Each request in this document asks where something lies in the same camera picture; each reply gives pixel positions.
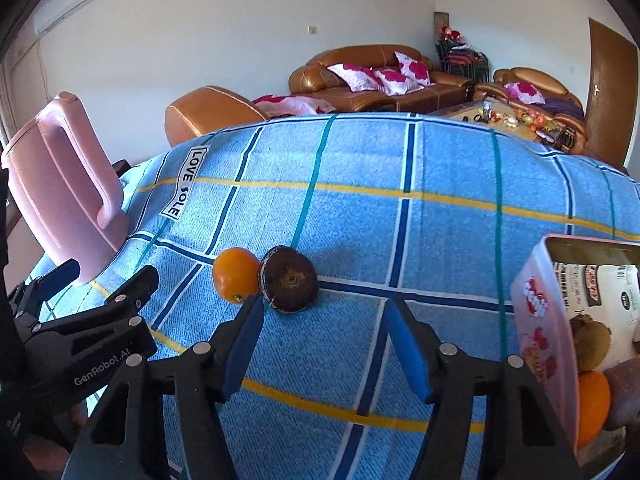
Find wooden coffee table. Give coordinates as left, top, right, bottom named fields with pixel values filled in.
left=440, top=101, right=577, bottom=152

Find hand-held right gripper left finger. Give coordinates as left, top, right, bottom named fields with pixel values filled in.
left=60, top=296, right=267, bottom=480

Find blue plaid tablecloth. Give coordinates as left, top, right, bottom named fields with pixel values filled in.
left=27, top=112, right=640, bottom=480

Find small orange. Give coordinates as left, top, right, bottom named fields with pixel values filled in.
left=212, top=247, right=262, bottom=306

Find printed paper sheet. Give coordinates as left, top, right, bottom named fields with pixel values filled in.
left=552, top=260, right=640, bottom=343

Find white pink flower pillow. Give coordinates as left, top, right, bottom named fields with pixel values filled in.
left=394, top=51, right=433, bottom=86
left=372, top=67, right=427, bottom=96
left=504, top=81, right=546, bottom=105
left=327, top=63, right=384, bottom=93

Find dark brown round fruit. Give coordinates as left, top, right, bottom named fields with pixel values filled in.
left=257, top=246, right=320, bottom=316

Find pink tin box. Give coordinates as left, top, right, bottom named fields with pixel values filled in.
left=510, top=234, right=640, bottom=480

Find pink electric kettle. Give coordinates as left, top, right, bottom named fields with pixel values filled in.
left=0, top=91, right=132, bottom=287

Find brown leather armchair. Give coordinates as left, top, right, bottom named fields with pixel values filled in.
left=472, top=66, right=587, bottom=157

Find green-brown kiwi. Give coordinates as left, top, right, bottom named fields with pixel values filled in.
left=570, top=314, right=613, bottom=373

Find stacked dark chairs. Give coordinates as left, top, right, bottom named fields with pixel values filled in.
left=436, top=40, right=491, bottom=84

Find brown leather ottoman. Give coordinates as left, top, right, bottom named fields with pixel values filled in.
left=165, top=86, right=267, bottom=149

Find brown leather sofa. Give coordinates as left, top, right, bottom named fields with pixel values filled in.
left=289, top=45, right=474, bottom=114

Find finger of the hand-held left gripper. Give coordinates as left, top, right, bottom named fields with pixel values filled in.
left=27, top=264, right=161, bottom=341
left=9, top=258, right=82, bottom=311

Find purple cloth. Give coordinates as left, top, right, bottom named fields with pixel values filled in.
left=542, top=97, right=585, bottom=120

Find large reddish-brown round fruit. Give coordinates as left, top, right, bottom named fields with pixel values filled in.
left=602, top=360, right=640, bottom=433

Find large orange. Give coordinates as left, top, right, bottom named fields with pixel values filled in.
left=576, top=370, right=613, bottom=450

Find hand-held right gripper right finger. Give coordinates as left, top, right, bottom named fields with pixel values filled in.
left=384, top=297, right=586, bottom=480

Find brown wooden door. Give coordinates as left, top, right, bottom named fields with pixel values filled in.
left=584, top=17, right=640, bottom=175

